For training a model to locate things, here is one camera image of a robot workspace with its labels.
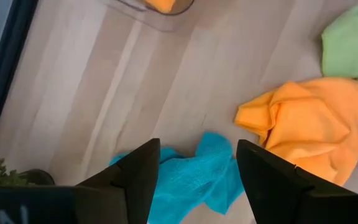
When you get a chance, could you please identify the clear plastic bin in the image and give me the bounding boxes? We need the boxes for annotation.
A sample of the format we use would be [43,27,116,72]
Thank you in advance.
[104,0,195,32]

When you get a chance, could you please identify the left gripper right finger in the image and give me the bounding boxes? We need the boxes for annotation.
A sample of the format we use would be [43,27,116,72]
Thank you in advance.
[236,139,356,224]

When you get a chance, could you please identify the orange microfiber towel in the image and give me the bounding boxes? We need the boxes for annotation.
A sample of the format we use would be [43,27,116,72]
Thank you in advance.
[234,77,358,187]
[144,0,177,14]

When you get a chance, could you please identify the teal microfiber towel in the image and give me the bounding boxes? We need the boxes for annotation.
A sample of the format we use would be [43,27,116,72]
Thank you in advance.
[109,132,245,224]

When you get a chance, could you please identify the green microfiber towel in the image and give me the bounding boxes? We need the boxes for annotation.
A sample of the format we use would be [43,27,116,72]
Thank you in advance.
[321,2,358,87]

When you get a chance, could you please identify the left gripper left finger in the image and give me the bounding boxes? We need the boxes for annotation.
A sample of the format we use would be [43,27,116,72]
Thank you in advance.
[75,138,162,224]

